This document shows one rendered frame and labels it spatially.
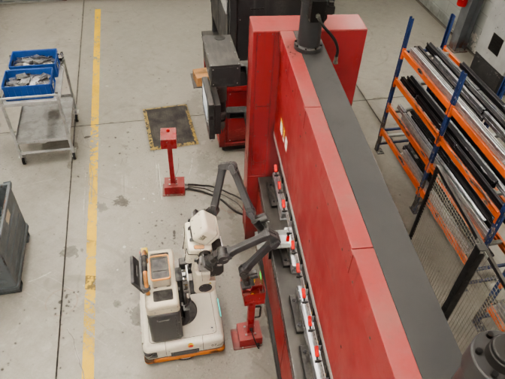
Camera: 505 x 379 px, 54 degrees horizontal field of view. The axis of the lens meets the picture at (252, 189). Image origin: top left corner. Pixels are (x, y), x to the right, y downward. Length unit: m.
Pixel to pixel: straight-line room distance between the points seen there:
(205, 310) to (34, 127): 3.22
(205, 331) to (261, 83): 2.05
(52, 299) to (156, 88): 3.57
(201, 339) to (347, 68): 2.45
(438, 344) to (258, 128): 2.65
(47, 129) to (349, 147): 4.33
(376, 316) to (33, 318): 3.54
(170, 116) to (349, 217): 4.72
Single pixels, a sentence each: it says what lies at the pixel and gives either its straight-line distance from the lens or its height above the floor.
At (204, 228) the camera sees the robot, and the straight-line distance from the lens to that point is 3.45.
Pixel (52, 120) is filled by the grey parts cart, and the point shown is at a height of 0.33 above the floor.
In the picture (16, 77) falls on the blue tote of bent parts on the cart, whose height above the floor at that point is 0.95.
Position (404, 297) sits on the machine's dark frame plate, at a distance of 2.12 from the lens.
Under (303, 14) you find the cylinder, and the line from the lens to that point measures 3.42.
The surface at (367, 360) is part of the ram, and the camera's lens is 2.25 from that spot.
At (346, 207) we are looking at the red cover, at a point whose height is 2.30.
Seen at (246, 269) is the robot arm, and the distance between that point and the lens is 3.58.
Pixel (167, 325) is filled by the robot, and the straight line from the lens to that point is 4.02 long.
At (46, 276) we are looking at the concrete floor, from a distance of 5.20.
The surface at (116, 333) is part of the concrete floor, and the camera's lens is 4.68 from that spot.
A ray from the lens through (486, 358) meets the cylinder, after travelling 1.56.
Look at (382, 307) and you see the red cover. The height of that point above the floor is 2.30.
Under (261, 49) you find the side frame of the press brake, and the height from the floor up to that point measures 2.16.
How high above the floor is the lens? 3.97
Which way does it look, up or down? 44 degrees down
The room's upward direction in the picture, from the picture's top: 3 degrees clockwise
